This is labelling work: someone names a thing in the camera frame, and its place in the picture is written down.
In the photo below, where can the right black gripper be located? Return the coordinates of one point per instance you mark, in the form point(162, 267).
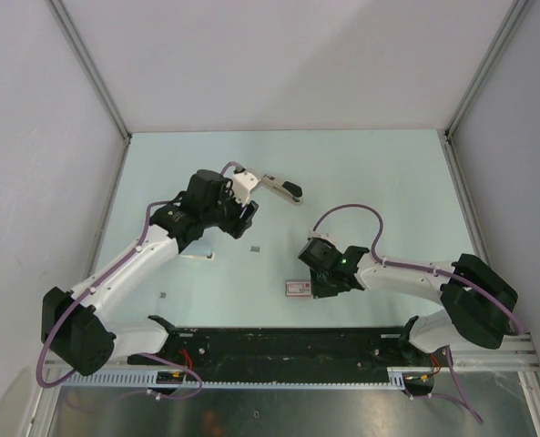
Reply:
point(319, 291)

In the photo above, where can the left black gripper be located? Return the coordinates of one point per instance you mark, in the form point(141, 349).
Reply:
point(237, 225)

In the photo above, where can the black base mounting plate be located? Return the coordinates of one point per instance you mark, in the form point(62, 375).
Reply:
point(296, 355)

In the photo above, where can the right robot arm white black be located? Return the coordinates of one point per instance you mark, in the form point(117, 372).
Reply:
point(476, 302)

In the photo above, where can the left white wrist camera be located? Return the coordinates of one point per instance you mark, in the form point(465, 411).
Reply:
point(243, 184)

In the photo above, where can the beige black stapler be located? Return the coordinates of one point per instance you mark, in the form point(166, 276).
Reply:
point(283, 188)

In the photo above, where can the staple box with staples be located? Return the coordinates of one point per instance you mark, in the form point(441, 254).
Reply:
point(298, 289)

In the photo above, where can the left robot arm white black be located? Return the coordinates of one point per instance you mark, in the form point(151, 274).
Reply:
point(79, 325)

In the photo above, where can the aluminium frame rail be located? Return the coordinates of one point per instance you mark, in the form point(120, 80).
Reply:
point(515, 354)

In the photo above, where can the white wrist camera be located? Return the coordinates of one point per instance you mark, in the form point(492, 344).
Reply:
point(324, 236)
point(243, 184)

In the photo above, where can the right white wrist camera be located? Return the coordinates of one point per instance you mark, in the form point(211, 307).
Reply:
point(324, 236)

